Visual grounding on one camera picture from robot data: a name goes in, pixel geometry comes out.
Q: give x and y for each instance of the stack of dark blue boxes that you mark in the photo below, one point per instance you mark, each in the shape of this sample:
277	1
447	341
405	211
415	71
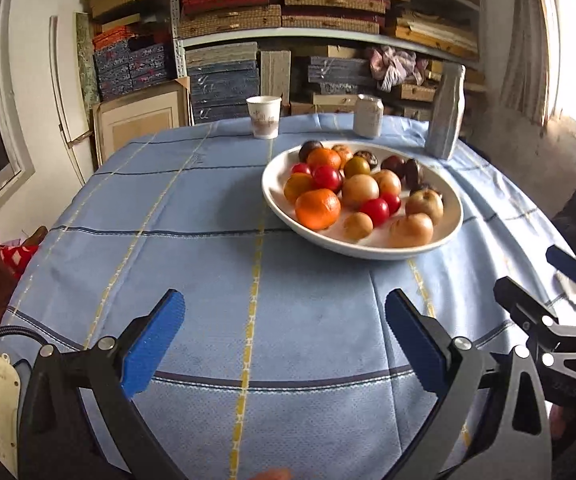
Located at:
340	72

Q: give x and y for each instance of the white paper cup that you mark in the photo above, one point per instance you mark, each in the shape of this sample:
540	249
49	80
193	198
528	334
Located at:
264	117

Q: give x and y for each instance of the white drink can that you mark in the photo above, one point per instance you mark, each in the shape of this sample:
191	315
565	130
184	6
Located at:
367	117

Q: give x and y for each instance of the dark red plum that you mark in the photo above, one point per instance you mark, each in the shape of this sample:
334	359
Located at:
392	163

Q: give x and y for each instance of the white metal shelf unit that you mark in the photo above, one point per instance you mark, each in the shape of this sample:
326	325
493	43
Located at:
177	25

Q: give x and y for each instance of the wide woven straw box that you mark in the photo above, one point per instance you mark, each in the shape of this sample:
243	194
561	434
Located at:
228	20

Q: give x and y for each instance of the pile of blue orange boxes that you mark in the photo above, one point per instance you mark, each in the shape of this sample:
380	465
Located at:
128	65

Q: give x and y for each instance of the beige curtain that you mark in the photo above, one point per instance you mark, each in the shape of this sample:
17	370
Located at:
522	35

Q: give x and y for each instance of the light wooden framed panel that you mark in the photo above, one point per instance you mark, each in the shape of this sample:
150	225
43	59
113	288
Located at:
140	120

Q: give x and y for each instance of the dark purple plum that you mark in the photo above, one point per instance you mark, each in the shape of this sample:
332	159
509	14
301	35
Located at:
310	150

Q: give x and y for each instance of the white plate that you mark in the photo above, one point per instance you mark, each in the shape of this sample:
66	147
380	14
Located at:
362	252

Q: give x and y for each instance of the white leaning board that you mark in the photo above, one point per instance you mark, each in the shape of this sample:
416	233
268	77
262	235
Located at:
65	85

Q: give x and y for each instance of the yellow-orange tomato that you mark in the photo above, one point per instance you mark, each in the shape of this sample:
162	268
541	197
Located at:
298	187
356	166

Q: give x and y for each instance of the stack of tan boxes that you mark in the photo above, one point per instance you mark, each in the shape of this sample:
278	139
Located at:
328	102

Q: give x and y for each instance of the stack of blue patterned boxes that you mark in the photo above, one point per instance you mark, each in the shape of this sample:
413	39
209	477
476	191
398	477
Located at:
223	87

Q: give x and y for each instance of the red and white cloth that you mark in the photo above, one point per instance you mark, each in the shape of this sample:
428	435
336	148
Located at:
15	255

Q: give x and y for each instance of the silver metal bottle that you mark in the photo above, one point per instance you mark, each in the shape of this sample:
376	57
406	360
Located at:
446	110

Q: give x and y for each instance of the stack of light wooden boxes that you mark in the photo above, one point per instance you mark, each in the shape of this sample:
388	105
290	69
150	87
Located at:
432	30

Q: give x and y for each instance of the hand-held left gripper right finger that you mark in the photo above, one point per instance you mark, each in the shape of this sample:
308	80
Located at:
415	340

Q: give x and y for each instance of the floral cloth bundle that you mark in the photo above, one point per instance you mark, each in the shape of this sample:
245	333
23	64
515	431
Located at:
392	65

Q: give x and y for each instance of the orange tangerine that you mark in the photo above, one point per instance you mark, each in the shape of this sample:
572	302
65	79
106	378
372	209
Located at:
318	207
324	158

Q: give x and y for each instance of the stack of straw and red boxes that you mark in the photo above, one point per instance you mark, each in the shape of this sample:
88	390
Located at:
338	5

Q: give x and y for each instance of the small tan passion fruit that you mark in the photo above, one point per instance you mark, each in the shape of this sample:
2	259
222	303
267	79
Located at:
357	225

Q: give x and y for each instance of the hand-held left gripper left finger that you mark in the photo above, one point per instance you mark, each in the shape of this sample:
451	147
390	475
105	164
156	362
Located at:
153	340

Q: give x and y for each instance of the red cherry tomato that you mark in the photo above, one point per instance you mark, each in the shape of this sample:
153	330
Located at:
327	177
393	202
374	210
300	169

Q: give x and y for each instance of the dark brown patterned passion fruit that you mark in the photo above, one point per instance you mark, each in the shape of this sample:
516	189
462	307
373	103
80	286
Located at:
366	159

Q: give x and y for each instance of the stack of brown wooden boxes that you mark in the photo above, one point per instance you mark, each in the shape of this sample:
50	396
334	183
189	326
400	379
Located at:
470	77

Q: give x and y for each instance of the blue checked tablecloth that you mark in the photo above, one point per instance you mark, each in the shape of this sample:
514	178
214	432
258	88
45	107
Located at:
193	285

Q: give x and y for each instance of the green marbled panel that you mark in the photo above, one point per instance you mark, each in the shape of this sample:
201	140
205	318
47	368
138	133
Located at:
85	60

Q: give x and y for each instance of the upright woven straw box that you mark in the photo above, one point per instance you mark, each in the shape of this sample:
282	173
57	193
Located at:
275	72

